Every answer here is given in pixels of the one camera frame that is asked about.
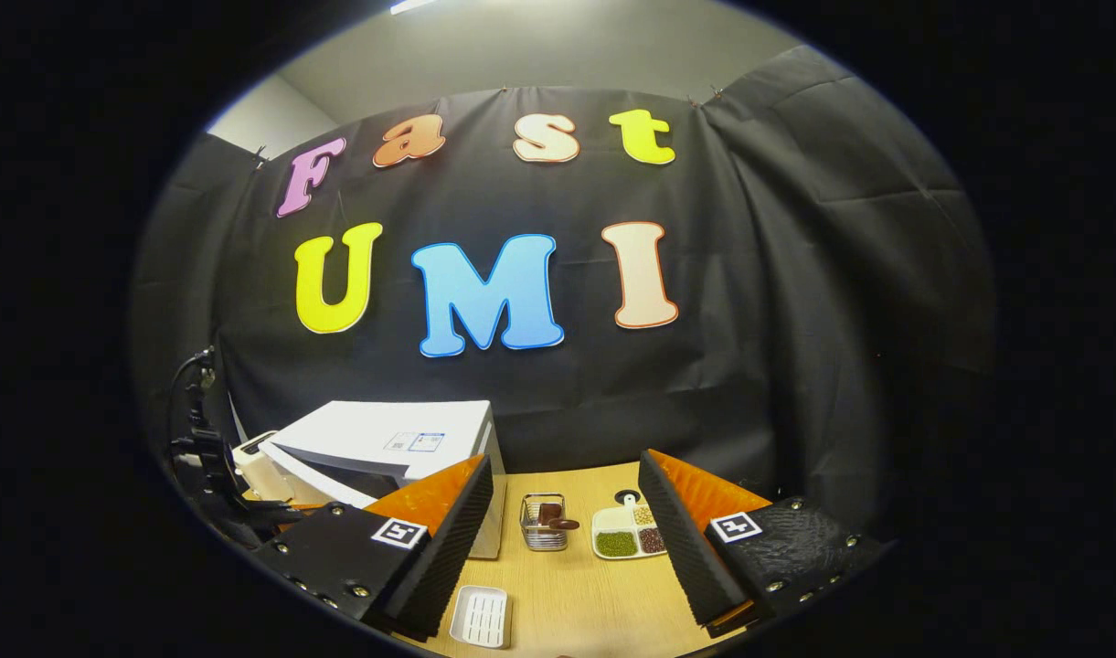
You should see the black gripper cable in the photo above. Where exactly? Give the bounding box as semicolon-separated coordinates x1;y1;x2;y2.
167;347;216;440

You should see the white divided bean dish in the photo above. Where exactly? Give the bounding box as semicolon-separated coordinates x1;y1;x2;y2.
591;491;670;560

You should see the metal wire basket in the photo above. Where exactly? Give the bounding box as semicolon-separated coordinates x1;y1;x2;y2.
519;493;569;552

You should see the small white rectangular tray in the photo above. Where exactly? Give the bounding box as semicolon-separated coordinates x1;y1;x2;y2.
449;585;511;650

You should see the black backdrop cloth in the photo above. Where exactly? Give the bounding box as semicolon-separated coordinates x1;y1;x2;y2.
128;46;997;540

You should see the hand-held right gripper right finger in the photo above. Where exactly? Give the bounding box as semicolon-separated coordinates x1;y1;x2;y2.
638;450;895;639

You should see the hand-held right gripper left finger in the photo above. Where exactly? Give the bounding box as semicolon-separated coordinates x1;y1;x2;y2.
245;454;494;641

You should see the white microwave oven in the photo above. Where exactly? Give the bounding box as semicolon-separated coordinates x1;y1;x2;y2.
258;399;507;560

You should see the white toaster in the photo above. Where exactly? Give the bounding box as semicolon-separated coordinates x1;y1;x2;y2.
231;430;293;502

